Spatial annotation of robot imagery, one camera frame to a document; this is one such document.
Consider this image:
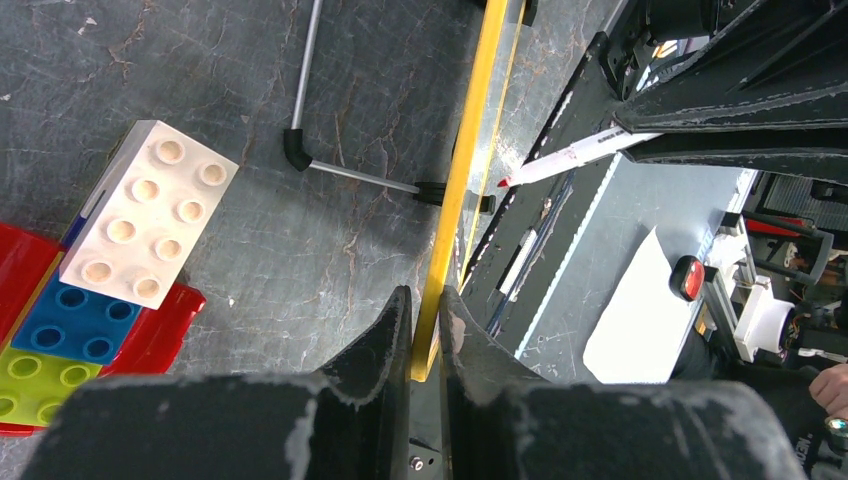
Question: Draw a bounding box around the slotted cable duct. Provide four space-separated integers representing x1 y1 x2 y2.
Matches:
514 154 622 360

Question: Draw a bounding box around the red emergency stop button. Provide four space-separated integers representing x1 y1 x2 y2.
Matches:
669 255 705 302

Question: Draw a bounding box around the yellow framed whiteboard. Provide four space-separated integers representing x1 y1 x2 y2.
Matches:
410 1 538 383

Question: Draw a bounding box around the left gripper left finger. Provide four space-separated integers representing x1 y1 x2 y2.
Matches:
317 286 412 479

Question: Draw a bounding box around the operator hand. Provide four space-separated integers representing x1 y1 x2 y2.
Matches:
809 364 848 419

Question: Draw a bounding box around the green toy brick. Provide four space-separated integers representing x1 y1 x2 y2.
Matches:
0 251 104 429

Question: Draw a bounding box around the blue toy brick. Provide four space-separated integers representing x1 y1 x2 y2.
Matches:
1 224 142 365

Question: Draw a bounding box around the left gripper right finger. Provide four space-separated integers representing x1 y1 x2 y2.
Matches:
438 286 542 479

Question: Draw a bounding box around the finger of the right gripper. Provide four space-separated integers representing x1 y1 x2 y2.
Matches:
613 1 847 133
624 122 847 185

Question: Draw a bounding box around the red whiteboard marker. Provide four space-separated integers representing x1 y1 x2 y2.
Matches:
498 126 661 188

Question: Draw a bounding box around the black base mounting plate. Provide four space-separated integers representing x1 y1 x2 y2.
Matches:
462 32 633 336

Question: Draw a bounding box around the red toy plate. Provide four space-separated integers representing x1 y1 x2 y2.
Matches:
0 221 208 439

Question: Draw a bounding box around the white toy brick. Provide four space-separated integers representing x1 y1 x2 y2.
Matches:
59 120 239 309

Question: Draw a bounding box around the white paper sheet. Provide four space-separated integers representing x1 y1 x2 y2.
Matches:
583 229 693 384

